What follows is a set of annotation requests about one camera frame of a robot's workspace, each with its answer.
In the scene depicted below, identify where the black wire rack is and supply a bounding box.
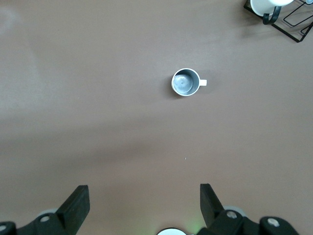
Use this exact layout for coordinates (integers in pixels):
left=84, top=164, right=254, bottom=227
left=244, top=0, right=313, bottom=43

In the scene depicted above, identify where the white mug black handle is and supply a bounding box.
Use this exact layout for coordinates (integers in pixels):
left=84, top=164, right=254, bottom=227
left=249, top=0, right=294, bottom=25

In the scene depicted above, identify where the grey metal cup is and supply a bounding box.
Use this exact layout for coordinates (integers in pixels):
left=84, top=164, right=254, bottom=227
left=170, top=68, right=208, bottom=96

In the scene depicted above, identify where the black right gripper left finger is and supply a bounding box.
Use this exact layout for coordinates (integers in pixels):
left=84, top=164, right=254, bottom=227
left=0, top=185, right=90, bottom=235

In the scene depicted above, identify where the brown table cover mat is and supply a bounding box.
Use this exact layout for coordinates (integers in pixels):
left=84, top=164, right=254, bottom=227
left=0, top=0, right=313, bottom=235

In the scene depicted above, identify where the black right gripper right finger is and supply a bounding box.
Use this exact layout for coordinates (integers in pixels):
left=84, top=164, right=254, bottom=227
left=195, top=183, right=300, bottom=235

